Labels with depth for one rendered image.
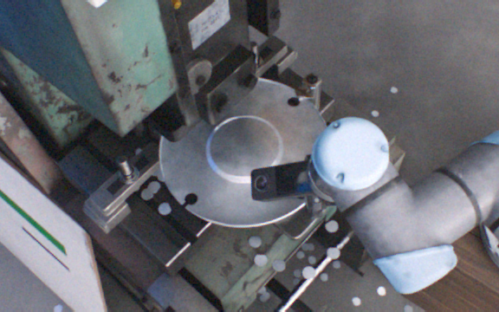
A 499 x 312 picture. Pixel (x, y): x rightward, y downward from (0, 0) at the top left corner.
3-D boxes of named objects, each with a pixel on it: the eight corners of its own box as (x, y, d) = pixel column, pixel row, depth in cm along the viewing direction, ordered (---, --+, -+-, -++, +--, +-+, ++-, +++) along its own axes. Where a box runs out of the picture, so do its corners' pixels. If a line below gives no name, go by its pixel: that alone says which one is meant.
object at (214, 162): (125, 155, 103) (124, 152, 102) (241, 54, 113) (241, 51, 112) (249, 263, 92) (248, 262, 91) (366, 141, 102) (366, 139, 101)
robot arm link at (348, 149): (346, 207, 60) (300, 137, 62) (333, 217, 71) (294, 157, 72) (411, 165, 61) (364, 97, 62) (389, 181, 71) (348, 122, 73)
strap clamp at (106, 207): (176, 169, 110) (166, 140, 101) (106, 234, 104) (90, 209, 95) (154, 151, 112) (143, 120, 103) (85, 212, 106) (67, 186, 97)
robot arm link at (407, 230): (499, 238, 62) (436, 150, 64) (414, 299, 59) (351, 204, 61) (464, 248, 69) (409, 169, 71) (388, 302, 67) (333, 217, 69)
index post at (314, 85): (320, 107, 115) (323, 76, 106) (310, 117, 114) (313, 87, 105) (309, 99, 116) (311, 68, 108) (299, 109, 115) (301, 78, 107)
